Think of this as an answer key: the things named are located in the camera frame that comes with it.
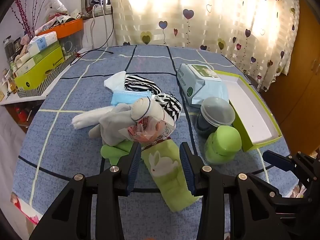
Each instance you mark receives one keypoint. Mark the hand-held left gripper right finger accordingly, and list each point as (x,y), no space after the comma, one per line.
(186,165)

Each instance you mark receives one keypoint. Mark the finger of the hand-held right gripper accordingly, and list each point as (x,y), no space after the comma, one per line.
(276,158)

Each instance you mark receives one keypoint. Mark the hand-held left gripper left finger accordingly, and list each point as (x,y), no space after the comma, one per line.
(135,165)

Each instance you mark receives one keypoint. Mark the green rabbit print towel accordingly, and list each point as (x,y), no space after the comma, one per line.
(162,165)

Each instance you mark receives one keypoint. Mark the clear plastic snack packet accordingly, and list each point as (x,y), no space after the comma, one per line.
(147,131)

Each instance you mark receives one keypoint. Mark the grey sock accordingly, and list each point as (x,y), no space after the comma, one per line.
(112,125)

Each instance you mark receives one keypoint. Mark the green edged white box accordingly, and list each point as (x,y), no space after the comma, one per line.
(252,110)

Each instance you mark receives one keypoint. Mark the cream sock blue stripe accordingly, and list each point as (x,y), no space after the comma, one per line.
(143,108)

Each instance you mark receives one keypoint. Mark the small black white striped sock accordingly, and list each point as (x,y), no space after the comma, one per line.
(171,106)

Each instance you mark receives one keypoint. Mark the beige towel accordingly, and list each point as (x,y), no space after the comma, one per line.
(87,118)

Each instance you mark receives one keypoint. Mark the blue face mask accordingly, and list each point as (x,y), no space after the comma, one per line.
(127,98)

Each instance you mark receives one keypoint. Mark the large black white striped cloth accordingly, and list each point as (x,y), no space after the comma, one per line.
(140,85)

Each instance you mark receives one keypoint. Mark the white fluffy cloth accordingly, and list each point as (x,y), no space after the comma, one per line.
(116,80)

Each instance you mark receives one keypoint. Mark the green plastic jar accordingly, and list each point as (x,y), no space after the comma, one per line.
(223,142)

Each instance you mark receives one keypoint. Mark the clear plastic lidded container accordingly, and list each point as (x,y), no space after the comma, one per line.
(216,115)

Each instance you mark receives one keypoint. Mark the dark cloth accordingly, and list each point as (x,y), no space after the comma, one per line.
(253,82)

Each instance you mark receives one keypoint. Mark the wet wipes pack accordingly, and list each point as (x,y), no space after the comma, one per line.
(200,85)

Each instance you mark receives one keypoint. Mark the wooden wardrobe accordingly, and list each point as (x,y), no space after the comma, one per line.
(300,80)

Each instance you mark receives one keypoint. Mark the blue plaid blanket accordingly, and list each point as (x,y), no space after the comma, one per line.
(82,97)

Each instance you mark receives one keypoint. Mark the pink floral sheet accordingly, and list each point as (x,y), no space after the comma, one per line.
(25,207)

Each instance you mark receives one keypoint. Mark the lime green cardboard box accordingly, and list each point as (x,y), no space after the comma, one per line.
(42,67)

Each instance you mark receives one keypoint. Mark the grey patterned storage box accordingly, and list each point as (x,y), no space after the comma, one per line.
(70,46)

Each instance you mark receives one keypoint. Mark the white green flat box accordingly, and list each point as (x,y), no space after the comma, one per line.
(30,61)

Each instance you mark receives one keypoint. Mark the heart print curtain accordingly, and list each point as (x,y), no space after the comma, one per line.
(212,17)

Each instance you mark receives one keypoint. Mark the orange plastic bin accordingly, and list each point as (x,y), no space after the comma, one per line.
(65,28)

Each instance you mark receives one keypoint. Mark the white blue tissue box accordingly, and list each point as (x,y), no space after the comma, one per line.
(42,41)

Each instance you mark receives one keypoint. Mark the clear plastic bag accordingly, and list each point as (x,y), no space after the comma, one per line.
(56,5)

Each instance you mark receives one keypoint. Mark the purple decorative branches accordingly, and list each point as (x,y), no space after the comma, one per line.
(27,15)

